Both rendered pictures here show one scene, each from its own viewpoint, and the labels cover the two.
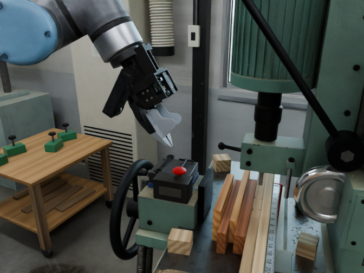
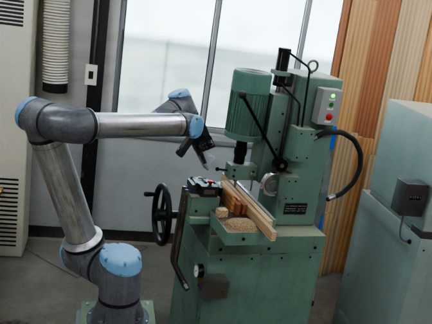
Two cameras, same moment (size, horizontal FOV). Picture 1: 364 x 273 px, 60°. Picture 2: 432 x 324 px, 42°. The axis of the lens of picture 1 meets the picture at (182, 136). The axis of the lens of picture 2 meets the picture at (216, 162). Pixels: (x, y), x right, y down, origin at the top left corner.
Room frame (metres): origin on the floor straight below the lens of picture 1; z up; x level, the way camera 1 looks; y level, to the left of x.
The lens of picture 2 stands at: (-1.22, 1.46, 1.82)
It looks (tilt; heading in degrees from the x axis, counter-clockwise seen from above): 17 degrees down; 321
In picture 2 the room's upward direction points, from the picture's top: 8 degrees clockwise
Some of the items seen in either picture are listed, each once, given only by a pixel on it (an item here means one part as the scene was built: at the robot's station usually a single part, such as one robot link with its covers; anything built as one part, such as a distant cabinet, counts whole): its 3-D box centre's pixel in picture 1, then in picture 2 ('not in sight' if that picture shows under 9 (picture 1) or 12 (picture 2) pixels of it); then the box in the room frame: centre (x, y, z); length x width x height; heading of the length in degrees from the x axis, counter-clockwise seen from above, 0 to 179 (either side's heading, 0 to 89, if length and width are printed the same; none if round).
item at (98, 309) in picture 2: not in sight; (118, 306); (0.37, 0.54, 0.67); 0.19 x 0.19 x 0.10
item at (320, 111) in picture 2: not in sight; (326, 106); (0.44, -0.45, 1.40); 0.10 x 0.06 x 0.16; 72
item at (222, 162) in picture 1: (221, 162); not in sight; (0.86, -0.12, 0.92); 0.05 x 0.04 x 0.04; 98
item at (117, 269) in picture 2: not in sight; (118, 272); (0.38, 0.55, 0.80); 0.17 x 0.15 x 0.18; 14
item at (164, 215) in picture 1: (175, 201); (200, 200); (0.65, 0.02, 0.92); 0.15 x 0.13 x 0.09; 162
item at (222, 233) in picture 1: (230, 212); (230, 200); (0.59, -0.11, 0.93); 0.22 x 0.02 x 0.05; 162
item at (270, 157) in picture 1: (272, 157); (241, 172); (0.67, -0.21, 1.03); 0.14 x 0.07 x 0.09; 72
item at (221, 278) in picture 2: not in sight; (212, 286); (0.47, 0.02, 0.58); 0.12 x 0.08 x 0.08; 72
